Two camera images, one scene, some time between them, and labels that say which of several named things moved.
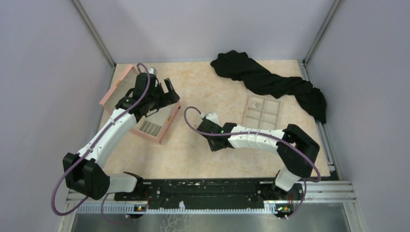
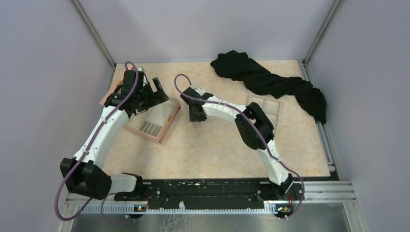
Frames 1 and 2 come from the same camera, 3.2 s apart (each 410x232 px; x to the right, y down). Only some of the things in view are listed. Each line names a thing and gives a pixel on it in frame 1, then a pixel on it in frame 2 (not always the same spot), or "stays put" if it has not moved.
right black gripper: x=213 y=147 -> x=194 y=119
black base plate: x=167 y=192 stays put
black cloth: x=237 y=65 stays put
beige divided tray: x=261 y=112 stays put
